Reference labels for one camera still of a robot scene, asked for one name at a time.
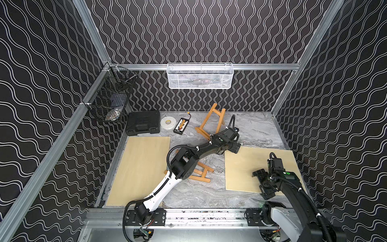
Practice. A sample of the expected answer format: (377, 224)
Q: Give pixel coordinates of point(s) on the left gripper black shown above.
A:
(231, 146)

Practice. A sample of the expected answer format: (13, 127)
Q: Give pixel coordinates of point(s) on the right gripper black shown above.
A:
(266, 192)

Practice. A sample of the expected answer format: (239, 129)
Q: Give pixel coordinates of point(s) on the light plywood board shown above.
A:
(239, 167)
(140, 171)

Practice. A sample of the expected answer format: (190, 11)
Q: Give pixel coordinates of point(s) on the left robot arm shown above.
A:
(145, 208)

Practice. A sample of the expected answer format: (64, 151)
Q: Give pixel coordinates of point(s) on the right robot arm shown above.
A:
(290, 207)

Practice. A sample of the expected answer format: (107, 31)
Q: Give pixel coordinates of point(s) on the white tape roll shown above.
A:
(168, 123)

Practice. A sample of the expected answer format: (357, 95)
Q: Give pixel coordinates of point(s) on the black plastic tool case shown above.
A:
(143, 122)

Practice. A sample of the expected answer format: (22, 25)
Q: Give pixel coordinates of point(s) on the large wooden easel frame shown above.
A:
(199, 174)

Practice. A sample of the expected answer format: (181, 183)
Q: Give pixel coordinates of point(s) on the black charger board with cable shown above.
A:
(182, 125)

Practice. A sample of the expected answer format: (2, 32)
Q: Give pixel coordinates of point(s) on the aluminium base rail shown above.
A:
(164, 218)

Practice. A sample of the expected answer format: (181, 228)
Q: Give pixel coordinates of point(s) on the white wire mesh basket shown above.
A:
(200, 75)

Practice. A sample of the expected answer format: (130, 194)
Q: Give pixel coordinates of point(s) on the black wire basket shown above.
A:
(109, 102)

